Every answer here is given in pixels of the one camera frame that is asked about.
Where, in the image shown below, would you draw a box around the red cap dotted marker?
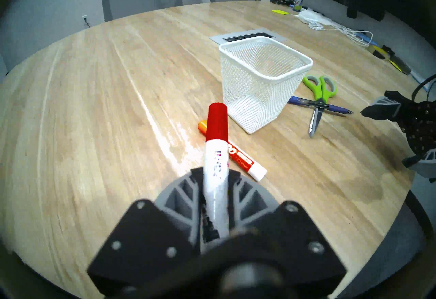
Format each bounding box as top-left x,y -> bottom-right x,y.
203,103 -> 230,251

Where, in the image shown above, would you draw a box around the blue flat object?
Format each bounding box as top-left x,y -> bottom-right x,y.
361,31 -> 380,47

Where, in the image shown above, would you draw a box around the blue ballpoint pen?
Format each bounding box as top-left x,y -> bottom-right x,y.
288,96 -> 354,115

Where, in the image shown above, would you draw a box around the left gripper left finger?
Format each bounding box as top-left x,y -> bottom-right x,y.
87,167 -> 205,297

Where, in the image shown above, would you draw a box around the white mesh pen holder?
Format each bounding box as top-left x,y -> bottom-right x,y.
219,36 -> 314,134

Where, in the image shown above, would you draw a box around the orange cap white marker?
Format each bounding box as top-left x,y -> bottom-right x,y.
198,120 -> 268,182

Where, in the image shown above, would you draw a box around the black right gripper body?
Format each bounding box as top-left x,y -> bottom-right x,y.
400,100 -> 436,155

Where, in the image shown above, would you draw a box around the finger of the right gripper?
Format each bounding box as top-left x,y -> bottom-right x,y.
402,149 -> 436,184
360,91 -> 409,121

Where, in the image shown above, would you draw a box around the white coiled cable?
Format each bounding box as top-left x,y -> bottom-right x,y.
308,21 -> 373,47

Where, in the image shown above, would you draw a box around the yellow tape measure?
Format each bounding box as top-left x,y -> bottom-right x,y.
388,53 -> 412,76

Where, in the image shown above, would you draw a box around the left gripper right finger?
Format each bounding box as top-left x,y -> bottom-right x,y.
228,169 -> 348,297

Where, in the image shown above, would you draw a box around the black right camera cable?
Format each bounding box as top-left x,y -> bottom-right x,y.
411,75 -> 436,102

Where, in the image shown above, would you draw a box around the grey table power outlet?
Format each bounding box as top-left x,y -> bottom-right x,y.
209,29 -> 286,45

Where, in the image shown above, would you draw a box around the black video sound bar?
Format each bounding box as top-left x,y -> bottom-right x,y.
312,0 -> 387,22

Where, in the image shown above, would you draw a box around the green handled scissors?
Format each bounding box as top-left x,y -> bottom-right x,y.
302,75 -> 338,139

